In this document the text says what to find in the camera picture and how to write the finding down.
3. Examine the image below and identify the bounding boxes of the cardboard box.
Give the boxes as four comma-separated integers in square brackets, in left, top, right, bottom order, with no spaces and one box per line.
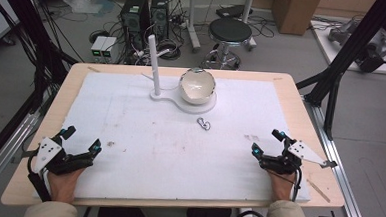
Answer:
[270,0,324,37]

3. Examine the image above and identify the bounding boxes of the coiled black cable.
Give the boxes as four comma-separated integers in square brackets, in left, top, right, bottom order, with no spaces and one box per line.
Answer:
[155,39,183,62]

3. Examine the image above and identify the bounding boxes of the large black computer tower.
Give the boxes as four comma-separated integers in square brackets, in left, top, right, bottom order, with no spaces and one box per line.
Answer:
[118,0,154,54]

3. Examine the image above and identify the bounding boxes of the small black computer tower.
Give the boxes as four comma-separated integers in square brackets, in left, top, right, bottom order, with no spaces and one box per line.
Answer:
[149,0,172,40]

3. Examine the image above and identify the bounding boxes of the person's left hand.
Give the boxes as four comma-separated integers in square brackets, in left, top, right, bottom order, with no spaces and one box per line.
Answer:
[45,166,86,205]

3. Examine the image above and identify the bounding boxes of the white stand with pole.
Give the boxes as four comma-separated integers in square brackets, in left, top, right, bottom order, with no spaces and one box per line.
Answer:
[139,33,221,117]

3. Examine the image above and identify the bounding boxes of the white board with equipment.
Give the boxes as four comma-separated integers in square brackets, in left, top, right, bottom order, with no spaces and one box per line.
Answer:
[306,15,386,77]

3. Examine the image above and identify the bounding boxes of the black round stool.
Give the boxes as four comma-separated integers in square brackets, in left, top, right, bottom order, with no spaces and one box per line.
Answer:
[201,16,256,73]

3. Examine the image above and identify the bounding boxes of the clear plastic bag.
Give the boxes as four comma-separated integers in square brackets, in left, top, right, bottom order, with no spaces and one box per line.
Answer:
[61,0,117,19]

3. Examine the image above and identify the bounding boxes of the thin wooden strip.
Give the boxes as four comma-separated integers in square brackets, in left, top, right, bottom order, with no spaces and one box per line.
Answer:
[305,179,332,204]

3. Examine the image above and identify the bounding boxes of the white power supply box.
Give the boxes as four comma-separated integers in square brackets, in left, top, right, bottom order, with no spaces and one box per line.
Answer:
[90,35,109,59]
[99,36,119,60]

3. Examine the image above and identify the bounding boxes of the person's right hand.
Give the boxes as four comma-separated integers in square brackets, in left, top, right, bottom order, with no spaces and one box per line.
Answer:
[264,169,299,204]

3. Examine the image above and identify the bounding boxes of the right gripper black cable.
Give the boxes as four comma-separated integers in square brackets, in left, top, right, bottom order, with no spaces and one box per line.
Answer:
[290,167,305,204]

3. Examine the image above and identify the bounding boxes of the white foam mat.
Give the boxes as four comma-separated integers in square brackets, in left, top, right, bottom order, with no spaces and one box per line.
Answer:
[32,67,318,213]

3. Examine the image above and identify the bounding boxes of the black metal frame with cables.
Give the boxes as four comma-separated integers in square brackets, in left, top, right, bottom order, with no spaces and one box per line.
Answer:
[0,0,88,117]

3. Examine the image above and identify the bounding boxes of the white desk leg frame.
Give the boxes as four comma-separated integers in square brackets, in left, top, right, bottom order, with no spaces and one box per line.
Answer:
[183,0,205,54]
[239,0,260,52]

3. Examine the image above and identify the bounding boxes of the white bowl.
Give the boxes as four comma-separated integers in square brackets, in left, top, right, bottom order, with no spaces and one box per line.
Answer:
[177,66,217,107]

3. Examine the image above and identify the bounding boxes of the aluminium rail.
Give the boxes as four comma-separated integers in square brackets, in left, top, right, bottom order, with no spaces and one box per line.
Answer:
[0,107,45,212]
[294,93,380,217]

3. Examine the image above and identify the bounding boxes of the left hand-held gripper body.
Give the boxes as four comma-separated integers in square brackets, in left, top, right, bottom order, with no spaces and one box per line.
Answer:
[26,135,96,178]

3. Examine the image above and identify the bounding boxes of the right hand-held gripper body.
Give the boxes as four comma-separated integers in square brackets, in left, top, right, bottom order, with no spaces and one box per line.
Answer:
[259,137,340,179]

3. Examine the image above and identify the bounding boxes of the metal carabiner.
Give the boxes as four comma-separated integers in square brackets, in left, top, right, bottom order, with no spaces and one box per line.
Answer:
[196,117,213,132]

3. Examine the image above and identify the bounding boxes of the flat black device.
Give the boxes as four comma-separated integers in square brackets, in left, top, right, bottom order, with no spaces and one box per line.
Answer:
[215,3,254,22]

